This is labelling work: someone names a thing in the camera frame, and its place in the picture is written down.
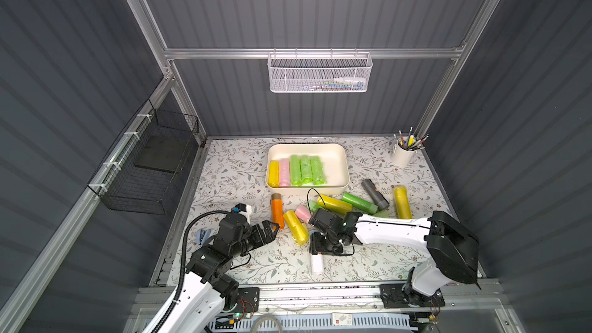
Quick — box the orange trash bag roll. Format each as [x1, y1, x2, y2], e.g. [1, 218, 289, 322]
[271, 194, 285, 230]

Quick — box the white blue labelled roll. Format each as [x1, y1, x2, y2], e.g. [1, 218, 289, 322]
[311, 253, 325, 274]

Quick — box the pink roll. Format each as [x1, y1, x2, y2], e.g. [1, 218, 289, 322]
[294, 205, 312, 224]
[279, 158, 291, 187]

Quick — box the light green roll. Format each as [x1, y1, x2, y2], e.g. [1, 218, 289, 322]
[289, 155, 302, 187]
[375, 211, 391, 218]
[300, 155, 313, 185]

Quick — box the yellow roll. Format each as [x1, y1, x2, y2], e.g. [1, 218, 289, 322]
[283, 211, 309, 245]
[317, 194, 353, 215]
[393, 186, 413, 220]
[268, 160, 280, 188]

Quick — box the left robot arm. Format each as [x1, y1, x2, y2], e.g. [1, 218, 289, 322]
[143, 209, 281, 332]

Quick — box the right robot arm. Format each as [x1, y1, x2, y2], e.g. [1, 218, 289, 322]
[308, 208, 479, 308]

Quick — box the dark green roll centre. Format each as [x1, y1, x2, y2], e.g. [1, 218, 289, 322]
[308, 201, 320, 213]

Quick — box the dark green roll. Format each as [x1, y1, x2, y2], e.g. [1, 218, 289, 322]
[308, 201, 320, 213]
[342, 193, 379, 215]

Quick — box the dark green roll upper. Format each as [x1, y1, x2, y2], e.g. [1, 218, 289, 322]
[342, 193, 379, 215]

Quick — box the grey trash bag roll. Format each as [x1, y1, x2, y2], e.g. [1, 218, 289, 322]
[362, 179, 389, 211]

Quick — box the white plastic storage box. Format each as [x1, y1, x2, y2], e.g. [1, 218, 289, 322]
[265, 143, 350, 196]

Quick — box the blue clip on mat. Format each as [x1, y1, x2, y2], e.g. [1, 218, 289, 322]
[196, 228, 211, 246]

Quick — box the floral table mat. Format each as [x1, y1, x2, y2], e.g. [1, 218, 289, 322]
[187, 136, 454, 285]

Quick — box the white pen cup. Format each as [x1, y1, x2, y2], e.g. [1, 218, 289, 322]
[391, 141, 415, 168]

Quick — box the black wire side basket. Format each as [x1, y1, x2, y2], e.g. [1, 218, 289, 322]
[88, 106, 202, 216]

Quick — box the white wire wall basket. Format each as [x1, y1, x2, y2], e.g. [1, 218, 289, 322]
[267, 52, 373, 93]

